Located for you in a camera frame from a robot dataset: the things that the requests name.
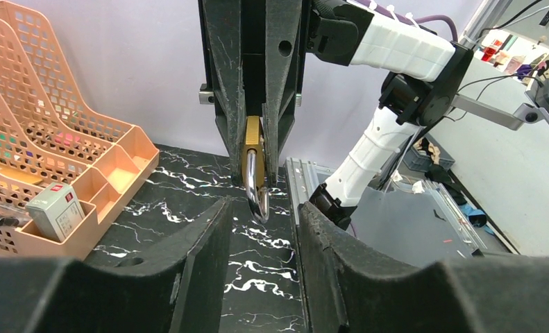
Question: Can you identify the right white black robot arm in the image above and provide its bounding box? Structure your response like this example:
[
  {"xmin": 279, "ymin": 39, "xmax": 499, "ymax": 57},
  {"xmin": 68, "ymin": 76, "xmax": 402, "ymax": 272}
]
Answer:
[{"xmin": 199, "ymin": 1, "xmax": 473, "ymax": 228}]

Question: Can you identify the small brass padlock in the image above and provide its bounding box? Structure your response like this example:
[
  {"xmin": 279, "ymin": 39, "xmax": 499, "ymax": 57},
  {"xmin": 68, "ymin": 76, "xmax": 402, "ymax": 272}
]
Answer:
[{"xmin": 242, "ymin": 116, "xmax": 269, "ymax": 223}]

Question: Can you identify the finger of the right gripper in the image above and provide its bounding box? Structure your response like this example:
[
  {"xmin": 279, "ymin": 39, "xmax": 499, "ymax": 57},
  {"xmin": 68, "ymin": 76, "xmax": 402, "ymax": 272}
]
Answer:
[
  {"xmin": 262, "ymin": 1, "xmax": 303, "ymax": 187},
  {"xmin": 199, "ymin": 0, "xmax": 246, "ymax": 186}
]

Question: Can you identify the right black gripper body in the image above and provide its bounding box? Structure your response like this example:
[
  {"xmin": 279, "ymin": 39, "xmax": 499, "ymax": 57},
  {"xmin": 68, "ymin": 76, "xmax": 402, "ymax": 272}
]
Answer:
[{"xmin": 196, "ymin": 0, "xmax": 312, "ymax": 121}]

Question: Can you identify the orange plastic file organizer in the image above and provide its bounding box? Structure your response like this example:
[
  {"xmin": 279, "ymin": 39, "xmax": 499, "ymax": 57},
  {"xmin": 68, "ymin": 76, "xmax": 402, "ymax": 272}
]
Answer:
[{"xmin": 0, "ymin": 1, "xmax": 160, "ymax": 259}]

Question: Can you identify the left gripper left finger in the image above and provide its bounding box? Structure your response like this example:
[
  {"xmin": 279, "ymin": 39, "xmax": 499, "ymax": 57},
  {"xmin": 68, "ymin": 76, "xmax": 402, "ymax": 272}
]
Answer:
[{"xmin": 0, "ymin": 197, "xmax": 233, "ymax": 332}]

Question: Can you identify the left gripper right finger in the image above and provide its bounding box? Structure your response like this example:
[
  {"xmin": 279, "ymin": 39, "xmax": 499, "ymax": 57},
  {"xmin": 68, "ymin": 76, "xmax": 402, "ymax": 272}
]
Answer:
[{"xmin": 298, "ymin": 203, "xmax": 549, "ymax": 332}]

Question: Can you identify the pink object in organizer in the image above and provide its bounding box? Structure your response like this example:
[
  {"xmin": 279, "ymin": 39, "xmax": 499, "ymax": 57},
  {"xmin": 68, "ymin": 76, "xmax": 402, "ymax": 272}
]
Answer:
[{"xmin": 55, "ymin": 133, "xmax": 81, "ymax": 147}]

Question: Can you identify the small white box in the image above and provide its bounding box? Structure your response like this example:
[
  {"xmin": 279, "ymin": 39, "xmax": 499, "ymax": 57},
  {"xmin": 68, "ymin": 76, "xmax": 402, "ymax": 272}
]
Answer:
[{"xmin": 26, "ymin": 183, "xmax": 85, "ymax": 242}]

